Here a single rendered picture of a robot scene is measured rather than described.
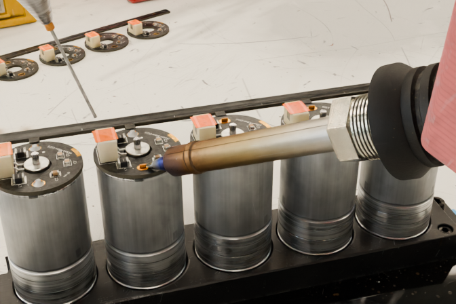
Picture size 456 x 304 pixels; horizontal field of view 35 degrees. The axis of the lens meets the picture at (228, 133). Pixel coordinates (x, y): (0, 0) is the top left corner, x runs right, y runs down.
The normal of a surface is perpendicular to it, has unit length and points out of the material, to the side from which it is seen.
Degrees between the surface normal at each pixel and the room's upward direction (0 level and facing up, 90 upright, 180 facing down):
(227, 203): 90
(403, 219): 90
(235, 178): 90
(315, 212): 90
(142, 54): 0
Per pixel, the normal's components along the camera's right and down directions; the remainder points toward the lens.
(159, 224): 0.47, 0.46
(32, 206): 0.05, 0.52
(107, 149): 0.27, 0.50
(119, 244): -0.45, 0.47
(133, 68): 0.00, -0.85
